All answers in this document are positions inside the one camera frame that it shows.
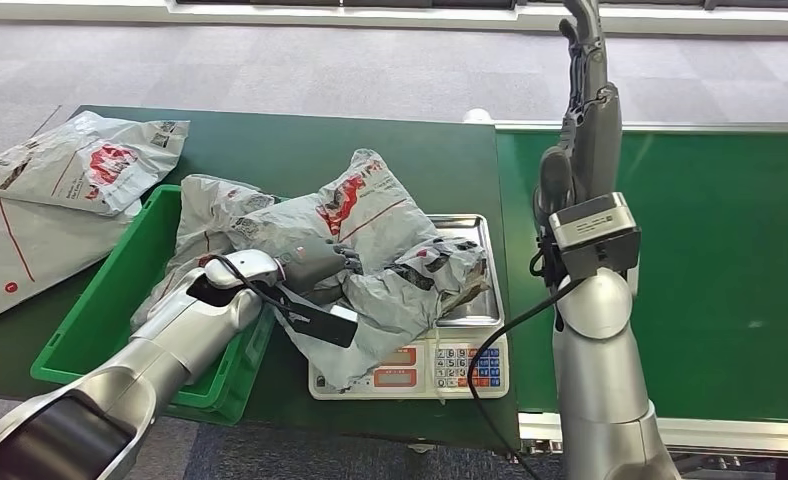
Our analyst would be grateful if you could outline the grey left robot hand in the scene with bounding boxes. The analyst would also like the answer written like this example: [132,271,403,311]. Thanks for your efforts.
[279,237,365,297]

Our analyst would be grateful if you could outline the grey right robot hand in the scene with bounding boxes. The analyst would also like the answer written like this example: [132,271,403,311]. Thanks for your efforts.
[531,0,625,227]

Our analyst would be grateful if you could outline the grey courier package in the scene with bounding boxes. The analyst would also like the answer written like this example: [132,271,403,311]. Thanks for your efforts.
[226,148,491,392]

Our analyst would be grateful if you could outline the grey package with red print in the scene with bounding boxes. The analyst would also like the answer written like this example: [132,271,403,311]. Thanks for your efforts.
[130,174,277,333]

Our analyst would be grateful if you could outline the green conveyor belt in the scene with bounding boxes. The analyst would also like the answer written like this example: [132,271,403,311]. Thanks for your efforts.
[495,121,788,460]

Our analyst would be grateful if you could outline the flat grey package red logo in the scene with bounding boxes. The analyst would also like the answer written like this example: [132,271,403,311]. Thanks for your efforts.
[0,110,191,218]

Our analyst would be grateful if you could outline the large flat grey package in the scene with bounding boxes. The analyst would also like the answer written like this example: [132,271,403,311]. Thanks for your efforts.
[0,193,145,329]

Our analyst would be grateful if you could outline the table with green cover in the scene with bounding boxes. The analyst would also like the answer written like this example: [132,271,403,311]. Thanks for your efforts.
[0,104,522,453]

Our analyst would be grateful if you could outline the electronic weighing scale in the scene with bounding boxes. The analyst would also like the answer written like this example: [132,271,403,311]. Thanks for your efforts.
[307,213,512,402]

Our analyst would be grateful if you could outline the green plastic bin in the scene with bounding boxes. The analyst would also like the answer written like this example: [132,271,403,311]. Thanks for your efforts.
[30,184,277,427]

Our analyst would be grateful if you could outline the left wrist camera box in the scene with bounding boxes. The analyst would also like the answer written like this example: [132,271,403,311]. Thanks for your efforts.
[260,283,360,350]

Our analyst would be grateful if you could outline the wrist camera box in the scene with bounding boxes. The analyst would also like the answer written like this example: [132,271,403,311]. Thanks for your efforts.
[547,191,642,283]
[260,283,360,350]

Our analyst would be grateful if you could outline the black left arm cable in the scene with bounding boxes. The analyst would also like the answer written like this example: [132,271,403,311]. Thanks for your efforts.
[209,254,306,321]

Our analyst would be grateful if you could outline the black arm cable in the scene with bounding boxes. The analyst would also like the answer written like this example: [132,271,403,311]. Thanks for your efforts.
[209,254,306,321]
[465,276,589,480]

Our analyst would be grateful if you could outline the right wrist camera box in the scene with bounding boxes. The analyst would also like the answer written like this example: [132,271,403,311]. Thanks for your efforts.
[547,191,642,283]

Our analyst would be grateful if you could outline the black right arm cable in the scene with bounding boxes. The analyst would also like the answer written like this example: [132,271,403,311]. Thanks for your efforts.
[465,276,589,480]

